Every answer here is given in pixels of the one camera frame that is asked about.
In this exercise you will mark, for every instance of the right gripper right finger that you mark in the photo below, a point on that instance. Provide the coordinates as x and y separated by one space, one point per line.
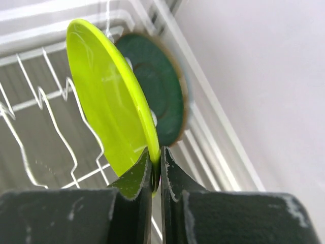
192 214

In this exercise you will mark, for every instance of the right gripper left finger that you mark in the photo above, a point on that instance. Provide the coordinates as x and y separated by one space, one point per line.
119 213

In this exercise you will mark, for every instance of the lime green plate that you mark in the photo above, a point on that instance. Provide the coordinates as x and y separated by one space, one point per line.
111 98

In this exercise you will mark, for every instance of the dark green plate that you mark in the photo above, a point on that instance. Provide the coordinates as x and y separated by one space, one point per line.
162 82

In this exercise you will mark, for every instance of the white wire dish rack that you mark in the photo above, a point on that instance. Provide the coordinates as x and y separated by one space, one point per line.
45 144

